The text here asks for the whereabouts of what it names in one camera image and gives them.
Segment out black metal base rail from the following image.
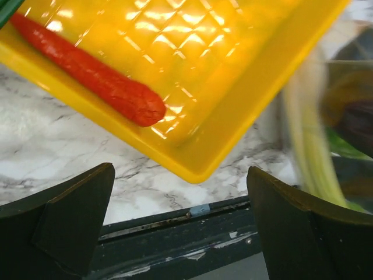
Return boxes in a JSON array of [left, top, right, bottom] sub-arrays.
[[86, 196, 261, 279]]

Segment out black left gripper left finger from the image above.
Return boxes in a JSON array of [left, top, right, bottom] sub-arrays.
[[1, 163, 115, 279]]

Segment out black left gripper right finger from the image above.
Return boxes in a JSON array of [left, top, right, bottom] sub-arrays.
[[247, 167, 372, 279]]

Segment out dark purple round fruit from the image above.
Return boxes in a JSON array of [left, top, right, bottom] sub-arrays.
[[323, 72, 373, 155]]

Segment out green celery stalk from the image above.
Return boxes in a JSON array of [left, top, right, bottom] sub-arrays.
[[284, 58, 350, 209]]

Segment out clear pink-dotted zip bag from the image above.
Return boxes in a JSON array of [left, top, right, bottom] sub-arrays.
[[282, 20, 372, 214]]

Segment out yellow plastic tray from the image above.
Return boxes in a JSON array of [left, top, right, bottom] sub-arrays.
[[1, 1, 347, 183]]

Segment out orange carrot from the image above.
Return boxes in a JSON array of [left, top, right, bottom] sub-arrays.
[[10, 13, 166, 127]]

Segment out green chive bundle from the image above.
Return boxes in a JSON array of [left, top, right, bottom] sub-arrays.
[[0, 0, 24, 29]]

